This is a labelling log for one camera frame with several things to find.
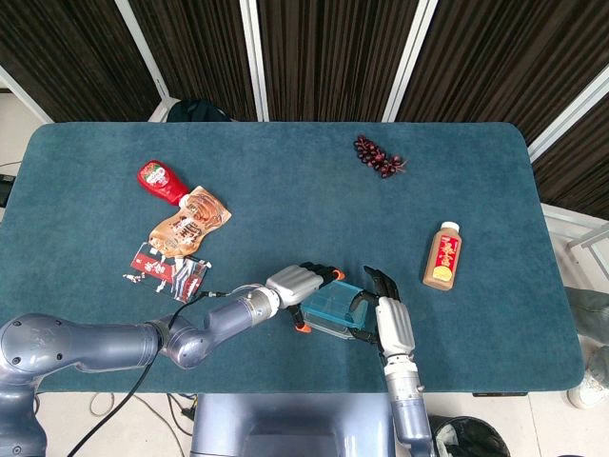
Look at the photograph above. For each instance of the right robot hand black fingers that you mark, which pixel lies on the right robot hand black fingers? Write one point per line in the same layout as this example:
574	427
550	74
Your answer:
395	328

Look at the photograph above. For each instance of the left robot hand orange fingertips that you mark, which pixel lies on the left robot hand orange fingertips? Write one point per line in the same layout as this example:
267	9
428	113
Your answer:
295	283

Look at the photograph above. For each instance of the clear blue plastic container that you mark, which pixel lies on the clear blue plastic container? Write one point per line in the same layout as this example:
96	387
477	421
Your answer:
333	300

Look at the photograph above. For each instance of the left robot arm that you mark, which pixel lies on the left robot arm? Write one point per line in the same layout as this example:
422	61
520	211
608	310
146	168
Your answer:
95	343

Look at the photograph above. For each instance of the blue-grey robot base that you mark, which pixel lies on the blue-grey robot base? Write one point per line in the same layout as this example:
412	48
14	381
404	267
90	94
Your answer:
290	423

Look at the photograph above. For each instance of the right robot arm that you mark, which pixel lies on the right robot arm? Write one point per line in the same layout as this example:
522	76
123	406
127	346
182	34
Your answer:
409	409

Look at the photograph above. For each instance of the brown drink bottle red label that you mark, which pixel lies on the brown drink bottle red label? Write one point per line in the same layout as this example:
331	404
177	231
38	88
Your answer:
442	257

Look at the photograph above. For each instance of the blue velvet table cover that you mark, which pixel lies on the blue velvet table cover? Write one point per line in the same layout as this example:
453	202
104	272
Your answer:
295	190

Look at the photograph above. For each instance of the orange spout pouch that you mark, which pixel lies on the orange spout pouch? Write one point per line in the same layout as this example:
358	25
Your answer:
188	226

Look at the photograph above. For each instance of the black desk control panel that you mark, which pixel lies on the black desk control panel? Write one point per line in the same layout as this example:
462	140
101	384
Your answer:
499	394

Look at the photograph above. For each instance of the black trash bin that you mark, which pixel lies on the black trash bin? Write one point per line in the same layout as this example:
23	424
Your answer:
471	438

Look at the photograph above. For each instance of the dark red snack packet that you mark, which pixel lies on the dark red snack packet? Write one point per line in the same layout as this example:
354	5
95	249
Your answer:
162	273

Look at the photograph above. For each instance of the dark red grape bunch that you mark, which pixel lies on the dark red grape bunch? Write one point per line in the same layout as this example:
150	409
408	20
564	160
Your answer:
376	154

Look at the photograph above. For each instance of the red ketchup bottle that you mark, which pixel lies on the red ketchup bottle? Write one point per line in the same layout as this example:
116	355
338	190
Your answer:
159	180

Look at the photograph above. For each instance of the grey trousers leg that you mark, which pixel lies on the grey trousers leg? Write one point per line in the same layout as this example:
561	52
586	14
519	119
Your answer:
592	314

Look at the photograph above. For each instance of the black bag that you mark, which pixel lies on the black bag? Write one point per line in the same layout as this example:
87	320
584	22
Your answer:
195	112

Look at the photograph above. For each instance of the white shoe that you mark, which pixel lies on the white shoe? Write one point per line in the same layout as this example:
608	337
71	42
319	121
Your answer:
590	381

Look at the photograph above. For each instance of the dark slatted partition panel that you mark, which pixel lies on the dark slatted partition panel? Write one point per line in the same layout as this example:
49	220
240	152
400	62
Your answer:
71	47
580	166
499	57
200	47
333	47

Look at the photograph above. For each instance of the grey metal frame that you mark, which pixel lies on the grey metal frame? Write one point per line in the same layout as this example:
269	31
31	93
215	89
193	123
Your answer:
590	245

